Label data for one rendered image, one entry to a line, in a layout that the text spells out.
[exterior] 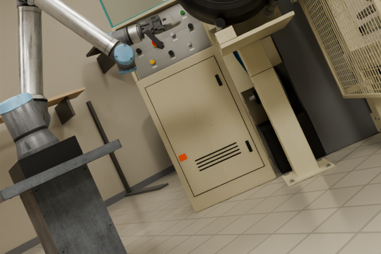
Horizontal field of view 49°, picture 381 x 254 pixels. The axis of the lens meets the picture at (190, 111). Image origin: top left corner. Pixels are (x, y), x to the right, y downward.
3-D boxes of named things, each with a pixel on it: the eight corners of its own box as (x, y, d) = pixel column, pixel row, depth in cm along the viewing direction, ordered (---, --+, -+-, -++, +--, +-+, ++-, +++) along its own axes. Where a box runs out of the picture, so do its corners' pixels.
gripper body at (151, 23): (158, 13, 202) (135, 21, 203) (163, 30, 202) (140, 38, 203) (160, 16, 210) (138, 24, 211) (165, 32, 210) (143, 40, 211)
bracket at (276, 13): (215, 47, 231) (207, 31, 231) (281, 16, 227) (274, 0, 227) (215, 46, 227) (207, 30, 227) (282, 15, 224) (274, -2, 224)
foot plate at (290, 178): (282, 177, 248) (280, 174, 248) (324, 159, 246) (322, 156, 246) (288, 186, 222) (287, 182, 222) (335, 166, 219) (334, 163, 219)
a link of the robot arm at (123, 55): (15, -39, 186) (140, 49, 190) (22, -27, 198) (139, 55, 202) (-1, -19, 184) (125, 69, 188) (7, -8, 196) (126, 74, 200)
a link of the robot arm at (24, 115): (8, 140, 173) (-11, 103, 173) (19, 141, 190) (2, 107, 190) (42, 124, 175) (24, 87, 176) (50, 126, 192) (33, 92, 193)
